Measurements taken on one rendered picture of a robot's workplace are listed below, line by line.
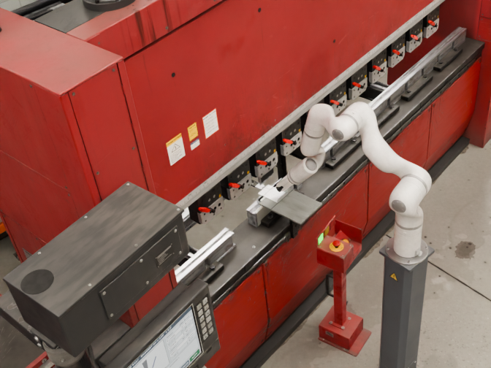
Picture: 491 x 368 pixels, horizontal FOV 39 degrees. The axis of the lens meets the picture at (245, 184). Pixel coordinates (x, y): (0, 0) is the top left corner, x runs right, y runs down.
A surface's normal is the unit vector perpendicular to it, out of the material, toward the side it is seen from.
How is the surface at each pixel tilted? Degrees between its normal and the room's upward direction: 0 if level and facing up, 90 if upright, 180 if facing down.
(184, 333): 90
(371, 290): 0
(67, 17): 0
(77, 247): 0
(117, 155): 90
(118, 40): 90
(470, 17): 90
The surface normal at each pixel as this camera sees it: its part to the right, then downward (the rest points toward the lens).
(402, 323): -0.07, 0.65
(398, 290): -0.75, 0.48
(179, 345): 0.78, 0.34
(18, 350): -0.10, -0.76
